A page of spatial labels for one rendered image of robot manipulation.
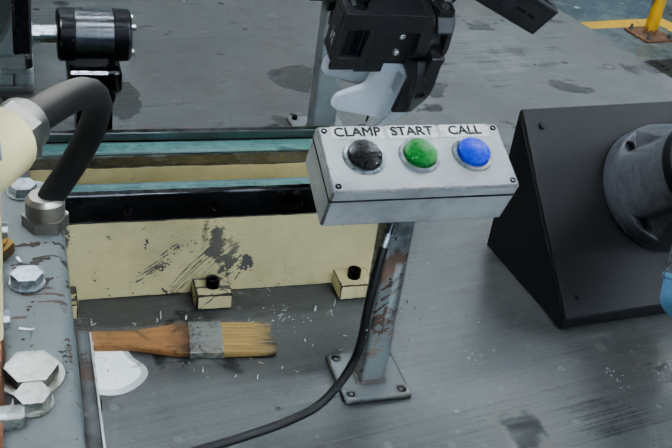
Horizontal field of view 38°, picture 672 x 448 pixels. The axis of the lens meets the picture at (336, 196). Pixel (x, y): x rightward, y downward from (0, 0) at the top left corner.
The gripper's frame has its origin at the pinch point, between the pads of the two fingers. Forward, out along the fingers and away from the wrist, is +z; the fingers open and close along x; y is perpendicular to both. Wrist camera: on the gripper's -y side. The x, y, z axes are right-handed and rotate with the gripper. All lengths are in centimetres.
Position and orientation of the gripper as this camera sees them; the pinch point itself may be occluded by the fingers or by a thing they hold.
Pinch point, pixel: (382, 111)
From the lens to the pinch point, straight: 78.3
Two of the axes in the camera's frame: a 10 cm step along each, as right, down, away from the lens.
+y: -9.5, 0.4, -3.1
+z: -2.3, 5.8, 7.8
